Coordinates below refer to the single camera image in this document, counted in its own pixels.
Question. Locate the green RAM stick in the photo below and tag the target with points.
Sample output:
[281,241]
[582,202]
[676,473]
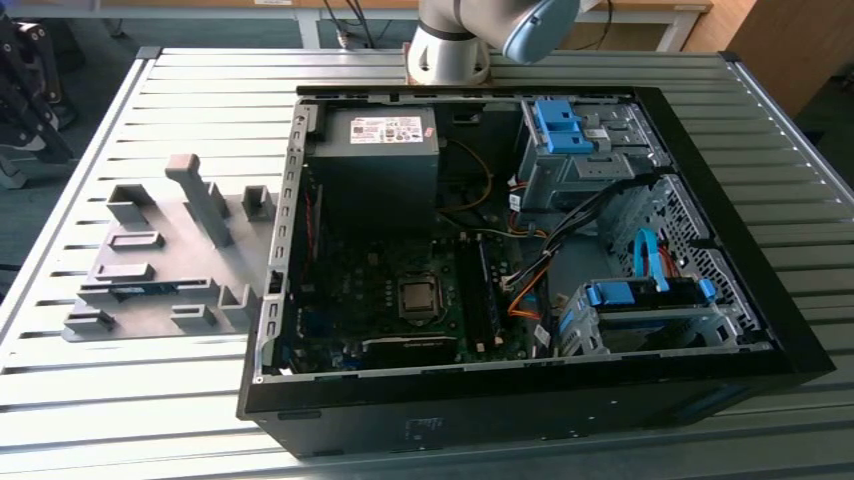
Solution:
[143,290]

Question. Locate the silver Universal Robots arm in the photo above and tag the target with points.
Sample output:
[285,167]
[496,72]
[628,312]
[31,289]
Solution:
[441,55]

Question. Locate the grey metal stand foot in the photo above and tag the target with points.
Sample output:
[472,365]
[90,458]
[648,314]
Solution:
[10,175]

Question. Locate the grey parts rack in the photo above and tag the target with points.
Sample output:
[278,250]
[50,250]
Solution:
[174,250]

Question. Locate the grey power supply unit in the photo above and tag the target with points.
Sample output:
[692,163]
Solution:
[374,180]

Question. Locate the green motherboard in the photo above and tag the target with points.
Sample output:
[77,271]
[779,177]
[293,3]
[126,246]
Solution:
[348,300]

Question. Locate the silver CPU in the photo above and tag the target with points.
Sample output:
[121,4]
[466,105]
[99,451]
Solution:
[420,296]

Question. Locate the metal CPU socket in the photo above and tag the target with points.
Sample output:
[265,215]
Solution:
[421,315]

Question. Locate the black graphics card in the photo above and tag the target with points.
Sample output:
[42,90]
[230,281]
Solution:
[410,350]

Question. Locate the blue drive carrier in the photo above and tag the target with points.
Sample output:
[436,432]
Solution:
[557,125]

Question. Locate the metal drive cage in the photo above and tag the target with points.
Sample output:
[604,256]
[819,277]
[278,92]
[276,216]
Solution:
[601,170]

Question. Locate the black open PC case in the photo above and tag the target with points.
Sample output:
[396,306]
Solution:
[468,400]

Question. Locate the blue disk carrier with disk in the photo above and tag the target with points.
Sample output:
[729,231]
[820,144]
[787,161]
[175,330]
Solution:
[610,294]

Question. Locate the white framed wooden desk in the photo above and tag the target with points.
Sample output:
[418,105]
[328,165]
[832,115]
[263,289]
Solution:
[674,17]

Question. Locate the metal disk bay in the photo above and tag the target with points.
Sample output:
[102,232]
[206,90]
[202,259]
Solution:
[668,315]

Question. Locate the wooden cabinet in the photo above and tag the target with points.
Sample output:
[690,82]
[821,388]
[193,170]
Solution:
[788,45]

